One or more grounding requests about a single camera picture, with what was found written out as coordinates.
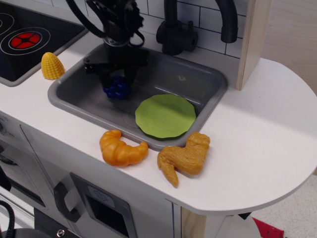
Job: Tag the black toy faucet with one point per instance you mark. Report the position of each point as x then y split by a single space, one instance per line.
175 39

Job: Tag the green toy plate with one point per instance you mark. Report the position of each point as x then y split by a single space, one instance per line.
165 116

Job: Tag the black toy stovetop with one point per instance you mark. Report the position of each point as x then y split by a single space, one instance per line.
25 36

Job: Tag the grey toy sink basin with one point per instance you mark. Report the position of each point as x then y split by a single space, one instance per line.
80 93

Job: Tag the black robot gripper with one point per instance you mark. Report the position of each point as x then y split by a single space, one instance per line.
106 59

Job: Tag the yellow toy corn piece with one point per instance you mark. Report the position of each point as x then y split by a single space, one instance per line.
51 66

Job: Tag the toy fried chicken wing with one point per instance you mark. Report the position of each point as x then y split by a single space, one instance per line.
189 159

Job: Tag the wooden kitchen side post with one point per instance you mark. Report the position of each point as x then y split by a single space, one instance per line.
253 39

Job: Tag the orange toy croissant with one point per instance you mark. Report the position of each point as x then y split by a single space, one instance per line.
116 152

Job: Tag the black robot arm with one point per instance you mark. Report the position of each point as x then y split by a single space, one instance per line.
121 20

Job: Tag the blue toy blueberries cluster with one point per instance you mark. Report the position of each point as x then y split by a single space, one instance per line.
118 88

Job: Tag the red cloth on floor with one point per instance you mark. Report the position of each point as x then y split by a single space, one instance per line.
268 231

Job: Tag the dark grey oven door handle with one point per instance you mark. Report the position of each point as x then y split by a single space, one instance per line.
60 192

